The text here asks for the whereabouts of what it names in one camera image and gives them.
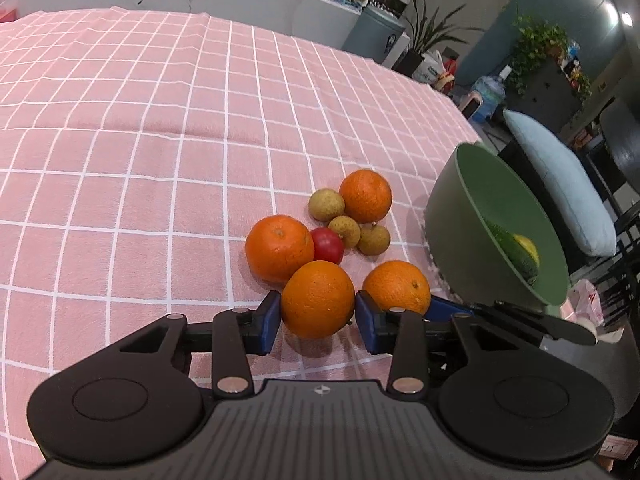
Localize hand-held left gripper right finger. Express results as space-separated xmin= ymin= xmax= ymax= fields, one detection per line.
xmin=355 ymin=291 xmax=532 ymax=395

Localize yellow lemon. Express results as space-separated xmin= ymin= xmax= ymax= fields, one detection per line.
xmin=513 ymin=234 xmax=541 ymax=267

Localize green bowl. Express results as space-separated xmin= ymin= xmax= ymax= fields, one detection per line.
xmin=424 ymin=142 xmax=570 ymax=308

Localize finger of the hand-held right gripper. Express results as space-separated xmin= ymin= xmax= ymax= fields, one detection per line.
xmin=428 ymin=296 xmax=599 ymax=347

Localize pink checkered tablecloth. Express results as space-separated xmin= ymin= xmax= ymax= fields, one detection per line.
xmin=0 ymin=6 xmax=483 ymax=480

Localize black chair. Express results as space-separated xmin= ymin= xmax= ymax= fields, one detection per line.
xmin=582 ymin=97 xmax=640 ymax=311

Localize white plastic bag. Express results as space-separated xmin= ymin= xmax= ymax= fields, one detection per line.
xmin=412 ymin=50 xmax=445 ymax=86

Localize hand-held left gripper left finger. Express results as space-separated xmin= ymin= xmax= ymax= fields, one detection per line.
xmin=107 ymin=291 xmax=282 ymax=395

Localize green avocado in bowl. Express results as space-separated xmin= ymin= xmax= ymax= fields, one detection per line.
xmin=487 ymin=222 xmax=540 ymax=287

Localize red tomato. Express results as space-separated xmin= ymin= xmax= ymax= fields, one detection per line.
xmin=310 ymin=227 xmax=345 ymax=265

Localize orange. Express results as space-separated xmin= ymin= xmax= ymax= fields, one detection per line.
xmin=361 ymin=260 xmax=432 ymax=317
xmin=244 ymin=214 xmax=315 ymax=284
xmin=280 ymin=260 xmax=355 ymax=339
xmin=339 ymin=169 xmax=393 ymax=223

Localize potted long-leaf plant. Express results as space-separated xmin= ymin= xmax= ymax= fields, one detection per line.
xmin=392 ymin=0 xmax=485 ymax=77

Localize light blue cushion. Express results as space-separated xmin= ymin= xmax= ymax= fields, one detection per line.
xmin=502 ymin=108 xmax=618 ymax=257

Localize dark grey cabinet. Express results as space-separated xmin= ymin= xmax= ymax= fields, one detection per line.
xmin=520 ymin=57 xmax=586 ymax=126

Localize leafy trailing plant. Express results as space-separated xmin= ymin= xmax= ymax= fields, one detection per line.
xmin=509 ymin=14 xmax=571 ymax=97

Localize grey trash bin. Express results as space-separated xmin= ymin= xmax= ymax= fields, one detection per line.
xmin=342 ymin=4 xmax=407 ymax=66

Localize brown longan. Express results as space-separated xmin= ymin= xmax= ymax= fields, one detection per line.
xmin=356 ymin=223 xmax=391 ymax=256
xmin=308 ymin=188 xmax=346 ymax=222
xmin=328 ymin=215 xmax=362 ymax=249

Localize blue water jug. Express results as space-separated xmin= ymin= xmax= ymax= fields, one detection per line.
xmin=469 ymin=66 xmax=514 ymax=125

